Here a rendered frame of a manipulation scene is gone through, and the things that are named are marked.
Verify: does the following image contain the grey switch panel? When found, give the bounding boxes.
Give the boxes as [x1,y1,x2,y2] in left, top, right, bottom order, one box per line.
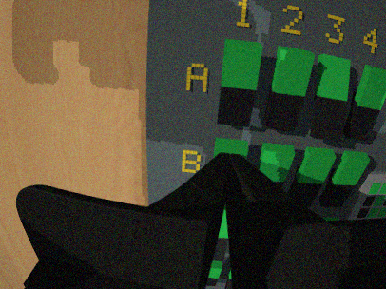
[145,0,386,221]

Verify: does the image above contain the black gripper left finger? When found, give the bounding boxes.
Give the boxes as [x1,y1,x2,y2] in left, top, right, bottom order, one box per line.
[15,153,232,289]

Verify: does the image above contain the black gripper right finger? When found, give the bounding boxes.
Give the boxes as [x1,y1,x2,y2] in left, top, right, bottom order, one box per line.
[225,154,386,289]

